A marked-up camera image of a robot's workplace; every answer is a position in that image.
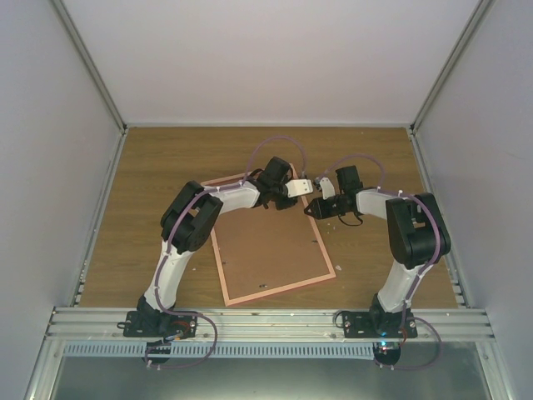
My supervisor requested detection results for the left aluminium corner post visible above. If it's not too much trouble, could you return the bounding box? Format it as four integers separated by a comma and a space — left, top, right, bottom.
49, 0, 127, 136

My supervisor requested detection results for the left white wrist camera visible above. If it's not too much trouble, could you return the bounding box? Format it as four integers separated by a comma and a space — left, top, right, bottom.
285, 178, 314, 198

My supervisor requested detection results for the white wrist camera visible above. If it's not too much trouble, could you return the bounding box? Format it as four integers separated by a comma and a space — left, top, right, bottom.
315, 177, 336, 200
285, 178, 314, 198

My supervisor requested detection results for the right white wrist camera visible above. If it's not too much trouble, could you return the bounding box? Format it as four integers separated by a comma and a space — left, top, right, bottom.
315, 177, 336, 200

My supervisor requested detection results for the right aluminium corner post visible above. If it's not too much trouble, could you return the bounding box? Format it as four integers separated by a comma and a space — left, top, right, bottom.
409, 0, 495, 135

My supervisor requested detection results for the grey slotted cable duct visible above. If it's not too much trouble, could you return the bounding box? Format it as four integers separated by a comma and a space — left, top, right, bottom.
63, 341, 374, 360

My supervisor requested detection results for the aluminium front rail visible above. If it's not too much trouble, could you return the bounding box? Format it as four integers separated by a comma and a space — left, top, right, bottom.
46, 307, 496, 342

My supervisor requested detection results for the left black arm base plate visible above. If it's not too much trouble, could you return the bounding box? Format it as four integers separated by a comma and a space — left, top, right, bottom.
117, 311, 197, 338

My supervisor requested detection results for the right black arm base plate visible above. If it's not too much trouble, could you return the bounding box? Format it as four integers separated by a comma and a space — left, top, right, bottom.
340, 311, 418, 339

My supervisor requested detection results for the pink wooden picture frame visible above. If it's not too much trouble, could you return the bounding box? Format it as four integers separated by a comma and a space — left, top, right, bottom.
199, 162, 337, 308

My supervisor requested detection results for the brown cardboard backing sheet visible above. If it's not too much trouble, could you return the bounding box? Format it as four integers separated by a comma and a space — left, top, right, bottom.
205, 166, 332, 303

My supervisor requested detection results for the aluminium corner post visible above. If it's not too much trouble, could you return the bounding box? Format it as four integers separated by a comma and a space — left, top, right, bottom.
49, 0, 127, 136
409, 0, 495, 135

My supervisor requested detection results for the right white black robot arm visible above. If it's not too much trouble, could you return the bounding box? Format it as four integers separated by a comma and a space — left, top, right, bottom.
305, 166, 451, 338

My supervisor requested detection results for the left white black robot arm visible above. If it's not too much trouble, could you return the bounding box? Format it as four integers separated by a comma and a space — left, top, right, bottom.
131, 157, 297, 337

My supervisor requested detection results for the white paint flake cluster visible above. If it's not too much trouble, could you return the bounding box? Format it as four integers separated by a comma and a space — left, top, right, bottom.
212, 219, 342, 275

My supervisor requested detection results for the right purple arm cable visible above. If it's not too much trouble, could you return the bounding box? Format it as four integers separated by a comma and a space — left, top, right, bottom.
320, 153, 442, 371

